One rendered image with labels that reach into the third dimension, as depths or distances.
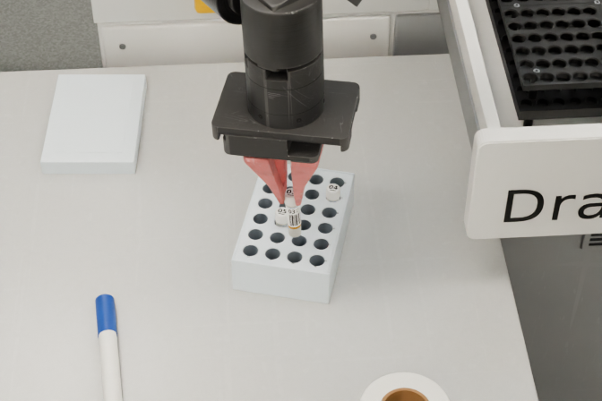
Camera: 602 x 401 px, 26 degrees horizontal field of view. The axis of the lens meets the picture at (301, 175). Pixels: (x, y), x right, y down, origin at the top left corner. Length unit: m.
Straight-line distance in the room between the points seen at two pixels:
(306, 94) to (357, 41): 0.44
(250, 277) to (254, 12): 0.30
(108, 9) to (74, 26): 1.34
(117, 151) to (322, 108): 0.32
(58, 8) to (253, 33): 1.84
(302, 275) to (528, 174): 0.21
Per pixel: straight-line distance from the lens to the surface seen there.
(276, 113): 0.94
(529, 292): 1.69
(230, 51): 1.36
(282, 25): 0.89
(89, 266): 1.15
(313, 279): 1.09
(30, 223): 1.20
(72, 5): 2.73
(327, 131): 0.94
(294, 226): 1.05
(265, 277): 1.10
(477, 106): 1.12
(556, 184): 1.06
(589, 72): 1.14
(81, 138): 1.25
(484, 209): 1.07
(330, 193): 1.13
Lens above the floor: 1.61
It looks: 44 degrees down
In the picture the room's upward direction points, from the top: straight up
